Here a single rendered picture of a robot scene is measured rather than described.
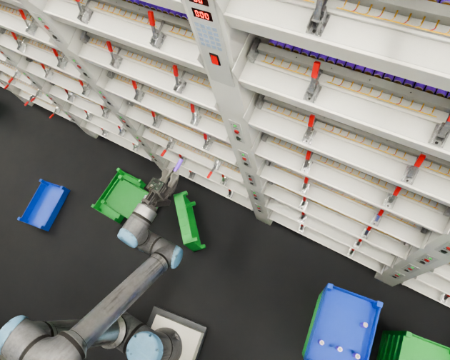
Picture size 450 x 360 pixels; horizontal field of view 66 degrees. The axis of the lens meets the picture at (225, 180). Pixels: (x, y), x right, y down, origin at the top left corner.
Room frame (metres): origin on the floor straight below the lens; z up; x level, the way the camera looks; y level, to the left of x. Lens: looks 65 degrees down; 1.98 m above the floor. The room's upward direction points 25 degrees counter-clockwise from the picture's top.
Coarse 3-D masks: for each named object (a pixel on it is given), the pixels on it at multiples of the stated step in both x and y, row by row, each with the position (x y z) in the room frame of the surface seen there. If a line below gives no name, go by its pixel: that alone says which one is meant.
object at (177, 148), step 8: (144, 128) 1.12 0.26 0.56; (144, 136) 1.09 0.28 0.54; (152, 136) 1.06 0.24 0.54; (160, 144) 1.00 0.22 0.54; (176, 144) 0.96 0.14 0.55; (176, 152) 0.92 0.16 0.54; (184, 152) 0.90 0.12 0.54; (192, 152) 0.88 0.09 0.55; (200, 152) 0.86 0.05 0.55; (200, 160) 0.82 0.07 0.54; (208, 160) 0.80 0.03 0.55; (224, 168) 0.73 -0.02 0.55; (232, 168) 0.71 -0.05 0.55; (232, 176) 0.68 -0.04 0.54; (240, 176) 0.66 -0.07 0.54
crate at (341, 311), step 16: (336, 288) 0.06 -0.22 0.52; (336, 304) 0.01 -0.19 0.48; (352, 304) -0.01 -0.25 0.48; (368, 304) -0.03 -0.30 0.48; (320, 320) -0.01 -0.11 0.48; (336, 320) -0.04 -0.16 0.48; (352, 320) -0.06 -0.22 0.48; (368, 320) -0.08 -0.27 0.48; (320, 336) -0.07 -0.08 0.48; (336, 336) -0.09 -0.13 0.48; (352, 336) -0.11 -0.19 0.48; (368, 336) -0.13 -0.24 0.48; (320, 352) -0.11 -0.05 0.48; (336, 352) -0.14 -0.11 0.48; (352, 352) -0.16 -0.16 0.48; (368, 352) -0.17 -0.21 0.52
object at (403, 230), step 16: (272, 176) 0.51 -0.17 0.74; (288, 176) 0.48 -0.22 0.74; (304, 176) 0.45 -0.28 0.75; (304, 192) 0.39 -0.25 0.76; (320, 192) 0.37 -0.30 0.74; (336, 192) 0.34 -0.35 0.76; (336, 208) 0.30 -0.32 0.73; (352, 208) 0.27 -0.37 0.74; (368, 208) 0.25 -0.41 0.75; (368, 224) 0.20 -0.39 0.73; (384, 224) 0.17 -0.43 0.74; (400, 224) 0.15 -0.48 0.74; (416, 224) 0.13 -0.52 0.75; (416, 240) 0.08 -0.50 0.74
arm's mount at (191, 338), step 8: (160, 320) 0.30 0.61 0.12; (168, 320) 0.28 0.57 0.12; (152, 328) 0.28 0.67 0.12; (176, 328) 0.23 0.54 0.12; (184, 328) 0.21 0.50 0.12; (192, 328) 0.20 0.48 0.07; (184, 336) 0.17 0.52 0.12; (192, 336) 0.16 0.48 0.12; (200, 336) 0.14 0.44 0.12; (184, 344) 0.14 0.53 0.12; (192, 344) 0.13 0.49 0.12; (184, 352) 0.11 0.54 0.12; (192, 352) 0.09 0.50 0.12
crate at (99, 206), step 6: (120, 174) 1.28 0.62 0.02; (126, 174) 1.27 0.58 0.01; (114, 180) 1.25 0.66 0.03; (132, 180) 1.21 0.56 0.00; (138, 180) 1.15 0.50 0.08; (108, 186) 1.21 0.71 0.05; (108, 192) 1.20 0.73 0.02; (102, 198) 1.17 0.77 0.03; (96, 204) 1.14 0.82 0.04; (102, 204) 1.14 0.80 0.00; (102, 210) 1.10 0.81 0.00; (108, 210) 1.08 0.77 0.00; (108, 216) 1.01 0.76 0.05; (114, 216) 1.02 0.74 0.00; (120, 216) 0.98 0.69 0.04; (120, 222) 0.97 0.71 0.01
